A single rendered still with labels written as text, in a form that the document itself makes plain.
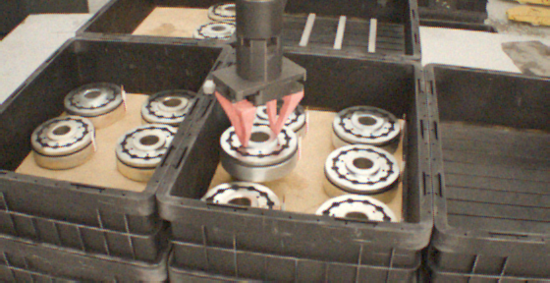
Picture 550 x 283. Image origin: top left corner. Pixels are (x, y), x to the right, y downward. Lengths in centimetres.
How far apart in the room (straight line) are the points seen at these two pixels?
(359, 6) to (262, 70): 64
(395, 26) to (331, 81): 41
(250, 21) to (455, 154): 40
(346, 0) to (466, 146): 52
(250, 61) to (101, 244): 29
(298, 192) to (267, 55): 20
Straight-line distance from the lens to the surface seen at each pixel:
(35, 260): 85
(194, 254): 71
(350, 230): 63
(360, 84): 97
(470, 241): 64
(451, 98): 98
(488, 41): 168
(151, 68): 103
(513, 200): 87
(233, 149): 80
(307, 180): 84
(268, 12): 70
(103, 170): 89
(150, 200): 67
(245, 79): 74
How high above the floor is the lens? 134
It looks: 33 degrees down
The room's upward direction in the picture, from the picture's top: straight up
